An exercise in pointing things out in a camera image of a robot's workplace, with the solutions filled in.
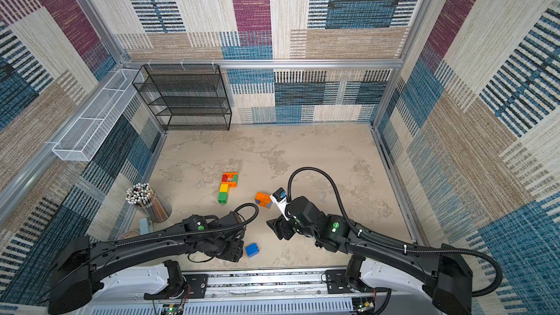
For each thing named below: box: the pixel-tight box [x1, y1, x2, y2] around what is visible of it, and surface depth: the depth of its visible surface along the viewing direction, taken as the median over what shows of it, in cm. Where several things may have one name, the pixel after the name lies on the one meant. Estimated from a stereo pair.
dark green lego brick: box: [218, 191, 229, 205], surface depth 96 cm
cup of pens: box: [125, 182, 173, 224], surface depth 79 cm
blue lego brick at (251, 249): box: [245, 242, 260, 259], surface depth 82 cm
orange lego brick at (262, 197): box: [255, 191, 271, 204], surface depth 91 cm
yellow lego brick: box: [219, 183, 230, 193], surface depth 96 cm
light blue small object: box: [140, 217, 149, 236], surface depth 85 cm
